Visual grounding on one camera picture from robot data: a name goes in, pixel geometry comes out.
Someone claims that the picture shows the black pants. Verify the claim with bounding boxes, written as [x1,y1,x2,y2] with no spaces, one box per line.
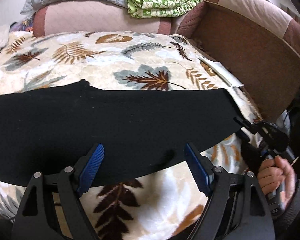
[0,80,241,186]

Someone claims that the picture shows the right hand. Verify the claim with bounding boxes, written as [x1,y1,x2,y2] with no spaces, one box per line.
[257,155,296,207]

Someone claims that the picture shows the leaf-patterned plush blanket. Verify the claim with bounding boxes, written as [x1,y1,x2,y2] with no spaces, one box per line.
[0,31,261,239]

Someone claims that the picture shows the brown wooden bed board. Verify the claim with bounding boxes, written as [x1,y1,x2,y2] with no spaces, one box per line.
[193,3,300,121]

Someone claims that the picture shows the white paper notebook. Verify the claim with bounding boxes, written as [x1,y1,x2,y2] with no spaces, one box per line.
[199,56,244,87]

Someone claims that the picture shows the green patterned folded cloth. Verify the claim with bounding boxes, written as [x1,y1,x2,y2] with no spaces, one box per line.
[127,0,202,18]

